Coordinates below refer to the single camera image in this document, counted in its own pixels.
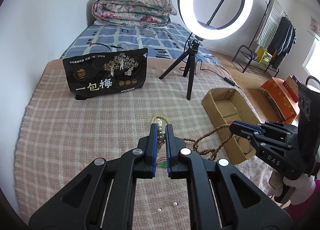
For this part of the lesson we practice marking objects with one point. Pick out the black snack bag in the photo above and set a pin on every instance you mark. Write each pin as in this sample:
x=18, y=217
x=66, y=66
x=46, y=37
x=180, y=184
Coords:
x=99, y=74

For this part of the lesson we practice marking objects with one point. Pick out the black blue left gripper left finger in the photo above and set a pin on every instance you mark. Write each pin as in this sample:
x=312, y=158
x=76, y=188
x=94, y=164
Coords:
x=102, y=196

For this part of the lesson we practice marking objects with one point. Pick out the pink plaid blanket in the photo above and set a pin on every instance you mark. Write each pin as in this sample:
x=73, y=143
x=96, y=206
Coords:
x=60, y=135

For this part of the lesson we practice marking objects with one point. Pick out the orange gift box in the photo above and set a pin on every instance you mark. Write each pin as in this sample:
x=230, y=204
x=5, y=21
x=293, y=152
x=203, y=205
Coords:
x=281, y=97

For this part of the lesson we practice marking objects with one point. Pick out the blue patterned bed sheet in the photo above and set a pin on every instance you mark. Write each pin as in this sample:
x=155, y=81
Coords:
x=164, y=42

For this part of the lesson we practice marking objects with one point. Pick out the folded floral quilt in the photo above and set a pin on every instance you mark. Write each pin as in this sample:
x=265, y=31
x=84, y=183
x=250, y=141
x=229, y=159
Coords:
x=156, y=13

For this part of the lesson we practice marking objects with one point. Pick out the white knit gloved hand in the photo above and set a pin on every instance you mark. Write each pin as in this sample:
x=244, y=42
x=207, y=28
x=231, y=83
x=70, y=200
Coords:
x=296, y=191

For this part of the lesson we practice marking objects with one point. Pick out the cardboard box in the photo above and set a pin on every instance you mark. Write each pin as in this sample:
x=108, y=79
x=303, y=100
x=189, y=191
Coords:
x=224, y=106

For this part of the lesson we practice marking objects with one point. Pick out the black tripod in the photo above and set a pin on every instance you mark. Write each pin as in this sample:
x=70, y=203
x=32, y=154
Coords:
x=190, y=66

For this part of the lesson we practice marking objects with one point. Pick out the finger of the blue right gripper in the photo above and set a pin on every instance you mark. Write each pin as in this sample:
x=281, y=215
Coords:
x=244, y=130

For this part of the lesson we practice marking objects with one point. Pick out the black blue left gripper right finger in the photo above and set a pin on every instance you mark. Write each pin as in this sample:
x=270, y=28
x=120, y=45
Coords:
x=219, y=195

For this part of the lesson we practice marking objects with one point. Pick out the black clothes rack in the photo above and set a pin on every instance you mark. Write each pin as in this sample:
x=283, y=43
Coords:
x=272, y=41

